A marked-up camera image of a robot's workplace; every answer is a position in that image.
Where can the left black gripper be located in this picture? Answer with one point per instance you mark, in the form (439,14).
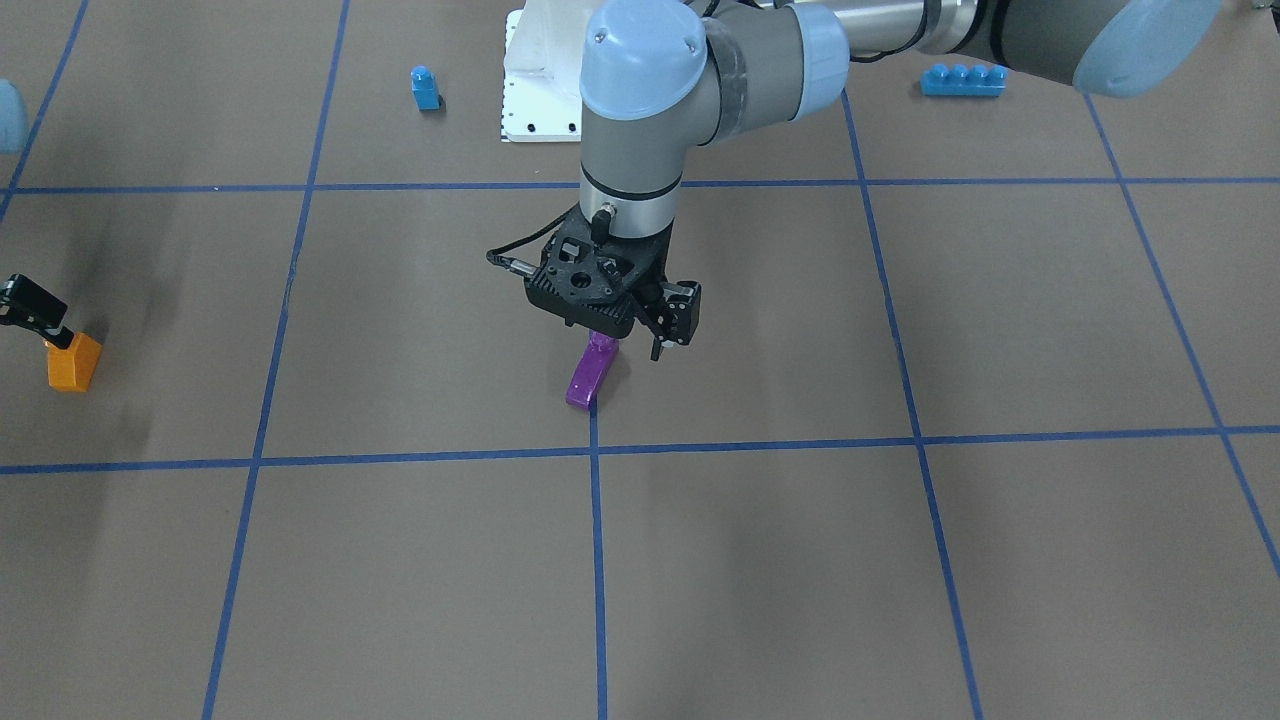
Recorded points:
(683,312)

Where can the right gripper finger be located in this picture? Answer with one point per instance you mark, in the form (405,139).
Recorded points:
(60,337)
(26,304)

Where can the orange trapezoid block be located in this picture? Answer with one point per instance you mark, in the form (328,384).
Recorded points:
(71,369)

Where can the purple trapezoid block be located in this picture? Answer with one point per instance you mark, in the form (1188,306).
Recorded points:
(593,368)

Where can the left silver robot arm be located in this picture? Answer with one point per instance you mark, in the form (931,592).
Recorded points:
(659,78)

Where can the small blue block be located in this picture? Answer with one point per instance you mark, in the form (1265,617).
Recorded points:
(424,89)

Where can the long blue brick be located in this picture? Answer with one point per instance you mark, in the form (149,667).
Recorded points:
(961,80)

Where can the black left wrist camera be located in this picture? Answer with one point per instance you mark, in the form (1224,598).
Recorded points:
(577,269)

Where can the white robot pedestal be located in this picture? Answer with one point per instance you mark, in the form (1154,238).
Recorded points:
(542,64)

